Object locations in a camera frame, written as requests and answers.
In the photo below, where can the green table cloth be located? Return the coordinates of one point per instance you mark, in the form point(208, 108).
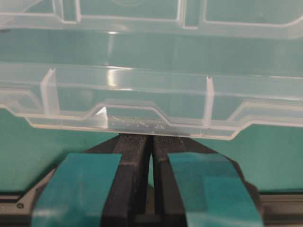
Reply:
point(47, 160)

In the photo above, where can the left gripper black left finger green tape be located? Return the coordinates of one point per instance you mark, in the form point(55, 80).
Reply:
point(96, 188)

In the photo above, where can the left gripper black right finger green tape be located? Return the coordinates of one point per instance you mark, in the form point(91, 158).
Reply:
point(196, 186)

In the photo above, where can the clear plastic box lid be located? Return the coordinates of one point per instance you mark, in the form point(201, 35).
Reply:
point(151, 94)

